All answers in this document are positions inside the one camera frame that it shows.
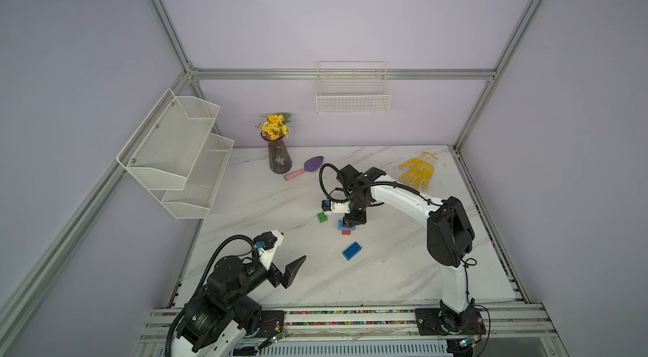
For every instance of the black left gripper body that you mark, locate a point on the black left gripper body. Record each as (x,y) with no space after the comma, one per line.
(255,275)

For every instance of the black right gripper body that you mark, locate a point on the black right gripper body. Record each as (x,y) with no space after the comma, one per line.
(358,210)

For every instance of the light blue long lego brick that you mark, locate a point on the light blue long lego brick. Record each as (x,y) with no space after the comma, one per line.
(341,226)

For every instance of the green square lego brick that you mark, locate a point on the green square lego brick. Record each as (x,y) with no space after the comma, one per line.
(322,217)

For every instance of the dark blue long lego brick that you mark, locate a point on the dark blue long lego brick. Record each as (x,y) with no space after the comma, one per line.
(352,251)

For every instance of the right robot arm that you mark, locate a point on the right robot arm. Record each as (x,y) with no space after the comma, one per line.
(449,234)

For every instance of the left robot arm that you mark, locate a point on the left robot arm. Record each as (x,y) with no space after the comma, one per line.
(220,312)

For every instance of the purple pink toy spatula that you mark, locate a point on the purple pink toy spatula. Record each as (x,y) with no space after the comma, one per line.
(311,165)

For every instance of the yellow rubber glove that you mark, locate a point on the yellow rubber glove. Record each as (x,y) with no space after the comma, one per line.
(418,172)

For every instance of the purple ribbed glass vase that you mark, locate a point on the purple ribbed glass vase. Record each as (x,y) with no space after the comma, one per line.
(278,155)

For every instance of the yellow flower bouquet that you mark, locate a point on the yellow flower bouquet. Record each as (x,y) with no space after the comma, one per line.
(275,126)

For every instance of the white mesh two-tier shelf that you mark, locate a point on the white mesh two-tier shelf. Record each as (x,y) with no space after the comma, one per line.
(177,156)

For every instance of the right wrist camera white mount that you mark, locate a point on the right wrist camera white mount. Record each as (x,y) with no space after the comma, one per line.
(329,206)

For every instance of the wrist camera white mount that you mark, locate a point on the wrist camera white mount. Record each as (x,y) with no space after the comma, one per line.
(329,206)
(265,250)

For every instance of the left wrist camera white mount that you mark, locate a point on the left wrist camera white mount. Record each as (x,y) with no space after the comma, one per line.
(265,250)

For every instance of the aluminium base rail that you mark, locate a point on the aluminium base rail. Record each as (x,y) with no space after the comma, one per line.
(500,329)

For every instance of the white wire wall basket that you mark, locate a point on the white wire wall basket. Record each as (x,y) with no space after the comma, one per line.
(352,88)

